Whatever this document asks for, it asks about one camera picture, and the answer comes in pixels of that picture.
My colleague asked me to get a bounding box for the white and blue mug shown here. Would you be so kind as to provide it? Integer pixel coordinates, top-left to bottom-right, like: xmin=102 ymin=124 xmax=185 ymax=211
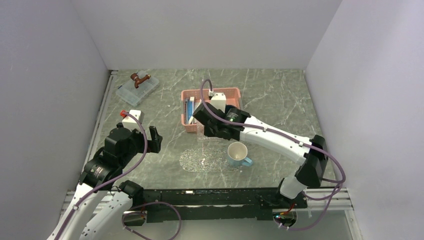
xmin=227 ymin=142 xmax=253 ymax=167

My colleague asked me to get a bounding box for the pink plastic basket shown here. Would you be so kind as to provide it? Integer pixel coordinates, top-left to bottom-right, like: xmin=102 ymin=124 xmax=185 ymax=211
xmin=180 ymin=87 xmax=243 ymax=133

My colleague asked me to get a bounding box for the clear textured oval tray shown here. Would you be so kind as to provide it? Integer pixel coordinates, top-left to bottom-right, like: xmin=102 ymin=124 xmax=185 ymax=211
xmin=179 ymin=148 xmax=242 ymax=173

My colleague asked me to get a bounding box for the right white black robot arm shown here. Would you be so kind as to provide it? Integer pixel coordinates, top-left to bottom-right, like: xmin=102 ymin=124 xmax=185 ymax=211
xmin=192 ymin=102 xmax=328 ymax=208

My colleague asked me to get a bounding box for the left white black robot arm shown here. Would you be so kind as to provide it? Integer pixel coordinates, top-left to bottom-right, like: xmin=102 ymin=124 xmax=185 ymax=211
xmin=48 ymin=123 xmax=163 ymax=240

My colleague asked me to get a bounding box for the white toothbrush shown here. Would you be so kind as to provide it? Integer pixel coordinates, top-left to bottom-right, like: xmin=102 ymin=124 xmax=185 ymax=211
xmin=187 ymin=112 xmax=196 ymax=125

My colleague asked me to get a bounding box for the blue toothpaste tube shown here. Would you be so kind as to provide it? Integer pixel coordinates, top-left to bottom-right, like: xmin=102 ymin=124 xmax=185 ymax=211
xmin=185 ymin=96 xmax=195 ymax=125

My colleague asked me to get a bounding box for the clear plastic organizer box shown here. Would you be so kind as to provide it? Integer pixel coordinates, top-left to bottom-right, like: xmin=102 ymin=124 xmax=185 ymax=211
xmin=115 ymin=70 xmax=160 ymax=107

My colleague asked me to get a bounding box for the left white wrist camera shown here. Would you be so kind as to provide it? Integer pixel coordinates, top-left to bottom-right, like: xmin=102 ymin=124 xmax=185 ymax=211
xmin=120 ymin=109 xmax=145 ymax=132

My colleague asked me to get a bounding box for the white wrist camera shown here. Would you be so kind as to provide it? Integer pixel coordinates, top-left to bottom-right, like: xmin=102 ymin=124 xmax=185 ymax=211
xmin=208 ymin=92 xmax=227 ymax=113
xmin=120 ymin=109 xmax=145 ymax=132

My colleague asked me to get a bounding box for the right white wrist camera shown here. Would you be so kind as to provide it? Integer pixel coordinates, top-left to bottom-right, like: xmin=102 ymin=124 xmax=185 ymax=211
xmin=208 ymin=92 xmax=227 ymax=113

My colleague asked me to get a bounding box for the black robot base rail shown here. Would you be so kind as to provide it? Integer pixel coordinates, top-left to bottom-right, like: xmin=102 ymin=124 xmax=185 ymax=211
xmin=110 ymin=180 xmax=329 ymax=226

